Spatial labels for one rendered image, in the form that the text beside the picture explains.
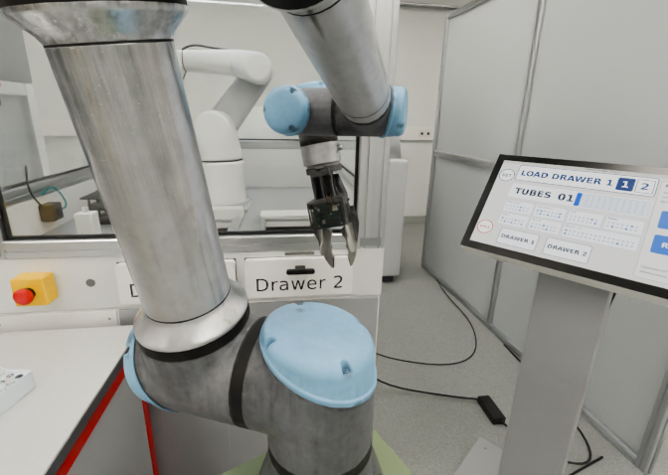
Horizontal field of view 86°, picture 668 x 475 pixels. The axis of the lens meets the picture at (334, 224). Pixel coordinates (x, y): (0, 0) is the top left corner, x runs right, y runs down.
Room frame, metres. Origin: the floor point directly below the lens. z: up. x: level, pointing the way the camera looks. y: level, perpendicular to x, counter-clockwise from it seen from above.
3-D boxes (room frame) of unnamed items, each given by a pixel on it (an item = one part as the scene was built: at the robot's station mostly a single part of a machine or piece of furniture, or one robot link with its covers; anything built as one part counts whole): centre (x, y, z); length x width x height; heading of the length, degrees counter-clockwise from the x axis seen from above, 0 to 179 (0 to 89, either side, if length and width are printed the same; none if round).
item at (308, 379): (0.32, 0.02, 1.03); 0.13 x 0.12 x 0.14; 75
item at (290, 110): (0.62, 0.05, 1.30); 0.11 x 0.11 x 0.08; 75
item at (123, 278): (0.85, 0.40, 0.87); 0.29 x 0.02 x 0.11; 99
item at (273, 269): (0.90, 0.09, 0.87); 0.29 x 0.02 x 0.11; 99
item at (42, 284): (0.79, 0.72, 0.88); 0.07 x 0.05 x 0.07; 99
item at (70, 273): (1.34, 0.43, 0.87); 1.02 x 0.95 x 0.14; 99
